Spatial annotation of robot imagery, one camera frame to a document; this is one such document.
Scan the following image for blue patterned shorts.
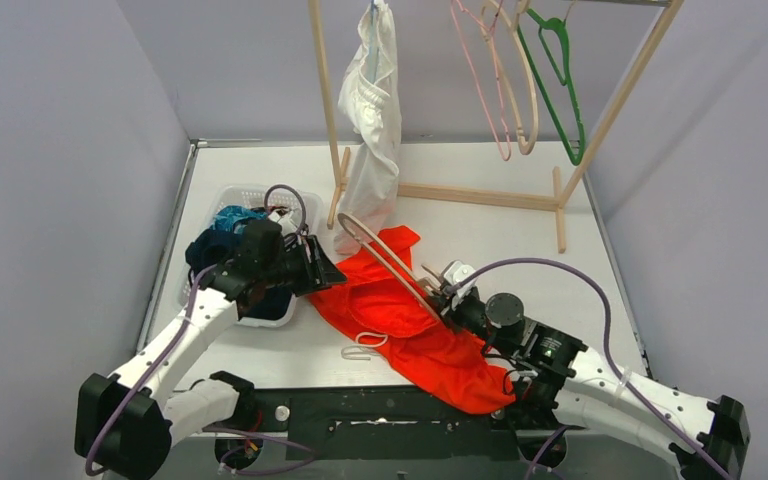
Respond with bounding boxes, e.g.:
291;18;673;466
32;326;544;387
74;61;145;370
210;205;268;234

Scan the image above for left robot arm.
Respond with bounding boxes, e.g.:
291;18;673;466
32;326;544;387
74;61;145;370
74;219;347;479

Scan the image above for pink hanger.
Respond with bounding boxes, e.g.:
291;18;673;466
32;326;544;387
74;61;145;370
450;0;514;162

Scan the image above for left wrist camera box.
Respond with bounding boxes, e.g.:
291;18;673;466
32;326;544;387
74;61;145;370
267;210;300;236

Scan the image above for white shorts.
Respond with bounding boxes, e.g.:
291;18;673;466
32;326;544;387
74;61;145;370
337;1;402;233

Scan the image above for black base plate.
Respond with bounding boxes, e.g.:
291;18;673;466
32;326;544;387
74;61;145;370
218;386;558;461

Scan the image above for blue wire hanger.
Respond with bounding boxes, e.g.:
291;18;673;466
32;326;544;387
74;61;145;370
365;0;380;84

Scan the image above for green hanger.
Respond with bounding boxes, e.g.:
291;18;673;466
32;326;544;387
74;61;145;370
515;6;587;167

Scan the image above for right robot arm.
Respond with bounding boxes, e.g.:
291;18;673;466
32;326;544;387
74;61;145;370
429;287;750;479

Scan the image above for wooden hanger orange shorts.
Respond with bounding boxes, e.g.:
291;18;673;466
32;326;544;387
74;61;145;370
336;213;446;324

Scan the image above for wooden clothes rack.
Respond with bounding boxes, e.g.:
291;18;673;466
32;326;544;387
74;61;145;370
307;1;684;254

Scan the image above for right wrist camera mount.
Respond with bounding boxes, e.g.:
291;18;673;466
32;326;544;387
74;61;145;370
441;260;476;295

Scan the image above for white plastic basket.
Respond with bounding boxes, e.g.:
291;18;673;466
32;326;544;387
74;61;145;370
184;184;324;328

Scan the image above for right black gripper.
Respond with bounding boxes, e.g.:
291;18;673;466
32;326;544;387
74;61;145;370
427;287;518;357

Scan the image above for wooden hanger navy shorts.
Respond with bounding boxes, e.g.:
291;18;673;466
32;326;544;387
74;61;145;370
478;0;541;157

